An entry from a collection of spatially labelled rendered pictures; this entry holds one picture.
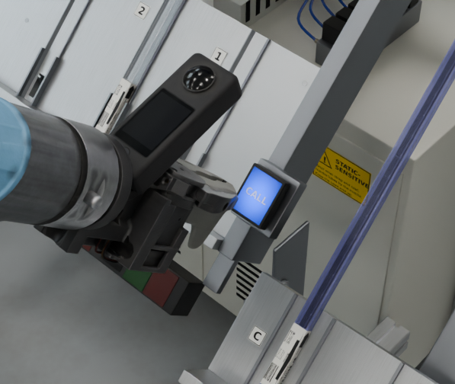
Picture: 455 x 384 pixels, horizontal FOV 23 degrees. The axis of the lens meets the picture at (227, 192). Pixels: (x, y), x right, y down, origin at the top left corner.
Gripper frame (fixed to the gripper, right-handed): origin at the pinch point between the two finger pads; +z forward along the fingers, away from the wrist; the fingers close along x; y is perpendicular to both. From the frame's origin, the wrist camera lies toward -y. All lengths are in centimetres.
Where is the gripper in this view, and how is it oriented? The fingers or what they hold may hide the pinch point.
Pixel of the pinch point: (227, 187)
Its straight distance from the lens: 95.6
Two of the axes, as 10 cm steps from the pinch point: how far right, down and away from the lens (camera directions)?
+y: -4.9, 8.6, 1.4
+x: 7.4, 4.9, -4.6
